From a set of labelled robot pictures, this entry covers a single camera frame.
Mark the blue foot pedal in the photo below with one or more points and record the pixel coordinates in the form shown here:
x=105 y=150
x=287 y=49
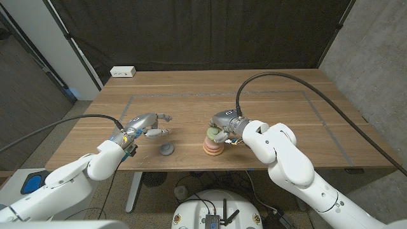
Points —
x=31 y=184

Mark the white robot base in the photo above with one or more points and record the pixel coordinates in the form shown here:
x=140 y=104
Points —
x=190 y=213

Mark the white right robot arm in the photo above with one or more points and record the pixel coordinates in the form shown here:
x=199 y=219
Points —
x=286 y=165

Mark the black power adapter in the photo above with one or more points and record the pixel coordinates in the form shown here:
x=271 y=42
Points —
x=276 y=220

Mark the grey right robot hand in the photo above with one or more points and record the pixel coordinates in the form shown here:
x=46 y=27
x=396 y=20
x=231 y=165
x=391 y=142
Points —
x=230 y=121

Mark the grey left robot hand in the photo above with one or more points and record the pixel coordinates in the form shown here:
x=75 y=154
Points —
x=141 y=121

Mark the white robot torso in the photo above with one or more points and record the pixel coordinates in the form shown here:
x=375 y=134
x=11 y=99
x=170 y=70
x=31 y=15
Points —
x=63 y=224

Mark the grey round floor object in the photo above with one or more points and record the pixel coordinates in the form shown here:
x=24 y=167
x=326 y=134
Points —
x=181 y=192

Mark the black backdrop curtain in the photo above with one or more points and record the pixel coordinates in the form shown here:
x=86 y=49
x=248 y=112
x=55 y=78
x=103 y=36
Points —
x=203 y=31

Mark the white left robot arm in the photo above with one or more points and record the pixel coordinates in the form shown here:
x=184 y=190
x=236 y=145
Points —
x=63 y=184

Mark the black backdrop stand pole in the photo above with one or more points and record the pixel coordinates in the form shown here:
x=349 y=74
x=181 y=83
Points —
x=340 y=25
x=67 y=36

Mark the round black fan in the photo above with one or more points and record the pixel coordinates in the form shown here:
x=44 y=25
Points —
x=154 y=178

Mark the white power strip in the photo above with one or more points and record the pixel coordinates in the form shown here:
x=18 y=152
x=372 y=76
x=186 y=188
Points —
x=122 y=71

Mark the radio module with antennas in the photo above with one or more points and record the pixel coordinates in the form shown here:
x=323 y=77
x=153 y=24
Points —
x=212 y=221

